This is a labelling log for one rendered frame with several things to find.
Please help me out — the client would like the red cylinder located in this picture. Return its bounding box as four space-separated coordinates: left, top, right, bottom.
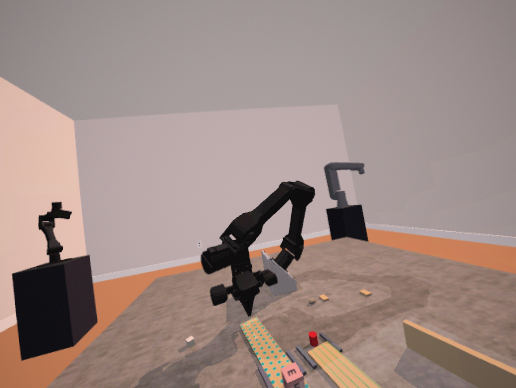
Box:
309 332 318 347

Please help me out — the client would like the pink letter block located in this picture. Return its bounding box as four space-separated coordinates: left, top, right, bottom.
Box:
280 362 304 388

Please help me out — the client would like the tan strip with teal polka dots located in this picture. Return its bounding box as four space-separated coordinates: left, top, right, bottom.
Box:
239 318 292 388

